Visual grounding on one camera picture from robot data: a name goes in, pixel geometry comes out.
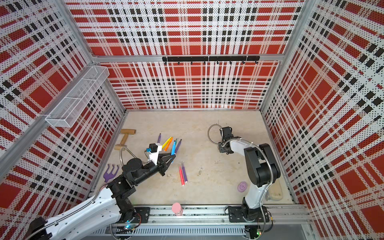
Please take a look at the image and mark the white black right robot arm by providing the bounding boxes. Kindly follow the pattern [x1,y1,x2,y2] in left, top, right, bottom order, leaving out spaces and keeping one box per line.
[217,127,281,222]

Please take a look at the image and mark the yellow marker pen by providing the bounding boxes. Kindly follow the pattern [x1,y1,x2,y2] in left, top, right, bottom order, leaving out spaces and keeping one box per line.
[162,137,172,151]

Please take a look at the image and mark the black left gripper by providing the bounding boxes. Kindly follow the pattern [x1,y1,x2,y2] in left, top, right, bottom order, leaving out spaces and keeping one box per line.
[133,152,175,186]

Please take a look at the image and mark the blue marker pen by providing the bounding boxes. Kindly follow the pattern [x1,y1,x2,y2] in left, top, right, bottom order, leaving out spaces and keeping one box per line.
[171,139,177,155]

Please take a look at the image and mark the pink marker pen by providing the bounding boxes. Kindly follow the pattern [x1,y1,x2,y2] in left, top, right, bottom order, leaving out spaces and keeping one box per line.
[179,167,185,186]

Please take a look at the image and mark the left base circuit board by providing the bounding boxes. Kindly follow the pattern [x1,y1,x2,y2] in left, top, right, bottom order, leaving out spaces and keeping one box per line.
[116,224,138,235]

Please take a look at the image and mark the right base circuit board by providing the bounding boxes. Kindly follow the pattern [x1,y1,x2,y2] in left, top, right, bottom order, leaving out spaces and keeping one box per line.
[244,225,266,240]

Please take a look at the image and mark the beige oval object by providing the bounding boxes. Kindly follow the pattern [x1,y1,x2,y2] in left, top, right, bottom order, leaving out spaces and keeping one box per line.
[267,179,284,201]

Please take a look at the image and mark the base circuit board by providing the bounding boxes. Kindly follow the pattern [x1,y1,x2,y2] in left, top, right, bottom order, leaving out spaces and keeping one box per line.
[244,225,266,240]
[116,224,138,235]

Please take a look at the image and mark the purple toy garden fork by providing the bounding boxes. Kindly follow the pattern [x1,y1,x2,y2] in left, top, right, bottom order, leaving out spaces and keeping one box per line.
[103,164,120,183]

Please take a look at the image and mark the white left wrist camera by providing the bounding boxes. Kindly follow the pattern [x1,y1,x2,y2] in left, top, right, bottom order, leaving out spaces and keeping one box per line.
[146,143,163,165]

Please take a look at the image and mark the black hook rail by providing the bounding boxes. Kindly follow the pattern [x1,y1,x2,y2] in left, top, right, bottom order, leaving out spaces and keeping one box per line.
[162,56,261,64]

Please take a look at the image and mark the white wire mesh basket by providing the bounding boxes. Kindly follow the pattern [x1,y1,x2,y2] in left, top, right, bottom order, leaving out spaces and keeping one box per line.
[45,66,109,128]

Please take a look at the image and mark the pink cylinder on rail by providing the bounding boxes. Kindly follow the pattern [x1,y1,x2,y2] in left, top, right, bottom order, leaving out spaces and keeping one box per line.
[172,203,184,217]

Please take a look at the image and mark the orange marker pen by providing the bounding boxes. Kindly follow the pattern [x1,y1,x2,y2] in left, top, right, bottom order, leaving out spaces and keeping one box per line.
[164,137,173,152]

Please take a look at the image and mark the light purple marker pen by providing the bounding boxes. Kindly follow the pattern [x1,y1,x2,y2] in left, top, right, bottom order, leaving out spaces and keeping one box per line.
[181,163,188,183]

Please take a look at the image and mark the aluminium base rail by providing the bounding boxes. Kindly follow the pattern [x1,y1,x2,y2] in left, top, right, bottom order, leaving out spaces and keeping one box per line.
[91,204,312,239]

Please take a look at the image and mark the wooden roller tool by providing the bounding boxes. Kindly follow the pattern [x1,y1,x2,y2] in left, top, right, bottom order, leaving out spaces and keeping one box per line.
[114,129,136,151]

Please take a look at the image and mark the violet marker pen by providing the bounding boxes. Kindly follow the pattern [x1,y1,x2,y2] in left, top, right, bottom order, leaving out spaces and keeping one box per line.
[175,139,182,154]

